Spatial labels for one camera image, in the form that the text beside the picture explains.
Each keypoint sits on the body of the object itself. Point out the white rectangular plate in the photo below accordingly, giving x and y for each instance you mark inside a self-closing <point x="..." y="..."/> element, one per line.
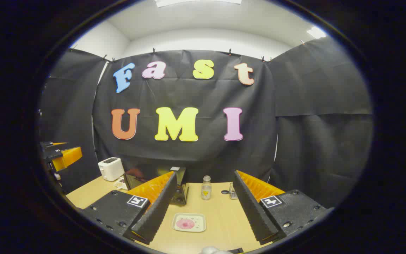
<point x="199" y="218"/>

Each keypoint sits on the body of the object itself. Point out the black backdrop cloth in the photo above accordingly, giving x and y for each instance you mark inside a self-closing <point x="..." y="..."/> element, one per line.
<point x="189" y="91"/>

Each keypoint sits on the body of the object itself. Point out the pink round food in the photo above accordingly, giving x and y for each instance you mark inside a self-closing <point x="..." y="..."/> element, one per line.
<point x="185" y="224"/>

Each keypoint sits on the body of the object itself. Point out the clear glass bottle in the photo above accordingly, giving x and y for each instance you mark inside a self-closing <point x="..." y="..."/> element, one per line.
<point x="206" y="188"/>

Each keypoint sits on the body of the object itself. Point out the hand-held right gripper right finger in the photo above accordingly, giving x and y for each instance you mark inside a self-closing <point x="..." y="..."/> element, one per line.
<point x="250" y="208"/>

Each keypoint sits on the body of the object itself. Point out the ceiling light panel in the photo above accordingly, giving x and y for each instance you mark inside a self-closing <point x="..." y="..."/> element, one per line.
<point x="197" y="1"/>
<point x="315" y="32"/>

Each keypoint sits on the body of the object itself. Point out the black electric oven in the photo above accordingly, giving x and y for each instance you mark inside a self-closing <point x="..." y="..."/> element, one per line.
<point x="143" y="175"/>

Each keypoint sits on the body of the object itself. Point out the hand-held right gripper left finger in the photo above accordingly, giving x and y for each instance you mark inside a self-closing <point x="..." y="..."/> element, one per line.
<point x="159" y="210"/>

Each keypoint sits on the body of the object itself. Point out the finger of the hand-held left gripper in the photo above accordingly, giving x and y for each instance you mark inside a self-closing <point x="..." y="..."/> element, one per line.
<point x="49" y="145"/>
<point x="67" y="157"/>

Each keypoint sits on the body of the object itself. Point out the white toaster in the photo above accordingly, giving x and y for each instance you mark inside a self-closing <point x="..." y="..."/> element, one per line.
<point x="110" y="169"/>

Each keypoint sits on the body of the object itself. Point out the white divided plate with beans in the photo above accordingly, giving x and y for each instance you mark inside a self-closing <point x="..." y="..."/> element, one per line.
<point x="120" y="183"/>

